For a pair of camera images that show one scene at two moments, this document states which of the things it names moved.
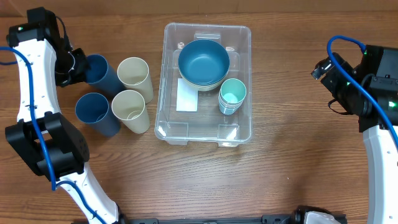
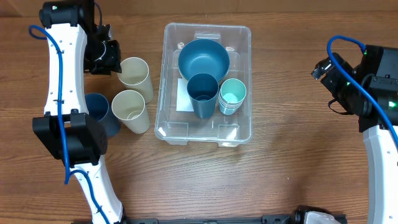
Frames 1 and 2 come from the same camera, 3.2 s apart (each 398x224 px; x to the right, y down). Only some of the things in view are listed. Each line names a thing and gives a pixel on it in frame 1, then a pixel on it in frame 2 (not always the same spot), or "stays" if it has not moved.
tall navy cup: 102,76 -> 203,89
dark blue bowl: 204,63 stays
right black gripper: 329,81 stays
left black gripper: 78,76 -> 112,61
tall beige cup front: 129,107 stays
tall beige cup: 134,74 stays
